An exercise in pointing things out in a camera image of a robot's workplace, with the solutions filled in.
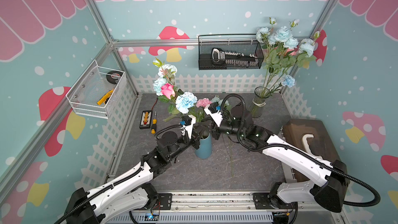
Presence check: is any teal ceramic vase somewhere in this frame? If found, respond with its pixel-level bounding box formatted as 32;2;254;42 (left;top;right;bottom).
195;132;212;159

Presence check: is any clear glass vase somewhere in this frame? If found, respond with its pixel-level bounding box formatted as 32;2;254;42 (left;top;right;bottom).
249;87;270;118

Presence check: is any light blue rose stem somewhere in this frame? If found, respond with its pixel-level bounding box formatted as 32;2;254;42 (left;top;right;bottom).
211;95;234;178

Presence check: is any white blue rose stem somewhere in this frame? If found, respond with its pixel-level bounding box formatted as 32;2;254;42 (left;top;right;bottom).
152;57;184;116

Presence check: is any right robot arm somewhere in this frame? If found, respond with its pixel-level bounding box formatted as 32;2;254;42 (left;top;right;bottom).
204;93;381;213

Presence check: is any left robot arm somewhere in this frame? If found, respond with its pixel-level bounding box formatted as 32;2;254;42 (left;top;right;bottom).
57;115;210;224

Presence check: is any pink carnation stem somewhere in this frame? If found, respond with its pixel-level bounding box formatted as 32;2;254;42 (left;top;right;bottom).
196;98;211;122

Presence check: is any yellow black screwdriver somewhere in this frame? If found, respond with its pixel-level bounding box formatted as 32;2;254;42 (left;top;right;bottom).
151;111;157;134

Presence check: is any pink rose stem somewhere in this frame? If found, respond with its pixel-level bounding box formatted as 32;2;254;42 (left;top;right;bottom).
161;83;176;100

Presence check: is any socket bit set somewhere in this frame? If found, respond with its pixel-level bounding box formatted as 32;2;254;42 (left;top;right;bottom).
210;48;259;68

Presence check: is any light blue rose bouquet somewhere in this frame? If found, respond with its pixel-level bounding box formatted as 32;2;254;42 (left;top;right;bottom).
256;17;321;98

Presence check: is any black tape roll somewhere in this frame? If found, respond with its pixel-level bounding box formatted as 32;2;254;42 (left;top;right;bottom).
106;71;123;85

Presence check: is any yellow utility knife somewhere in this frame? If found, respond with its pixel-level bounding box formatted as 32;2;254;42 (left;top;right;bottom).
97;89;114;106

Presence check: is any green circuit board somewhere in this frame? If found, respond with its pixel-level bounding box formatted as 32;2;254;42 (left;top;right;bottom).
144;213;160;222

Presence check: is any black wire mesh basket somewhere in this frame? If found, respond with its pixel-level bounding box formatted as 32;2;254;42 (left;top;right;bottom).
198;34;264;70

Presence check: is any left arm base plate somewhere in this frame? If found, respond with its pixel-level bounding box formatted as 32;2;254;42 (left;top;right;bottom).
152;194;173;210

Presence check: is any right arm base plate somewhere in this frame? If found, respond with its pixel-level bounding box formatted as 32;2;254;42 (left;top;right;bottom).
252;192;295;210

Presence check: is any white wire mesh basket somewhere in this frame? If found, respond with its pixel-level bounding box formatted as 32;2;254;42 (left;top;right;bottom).
66;60;126;119

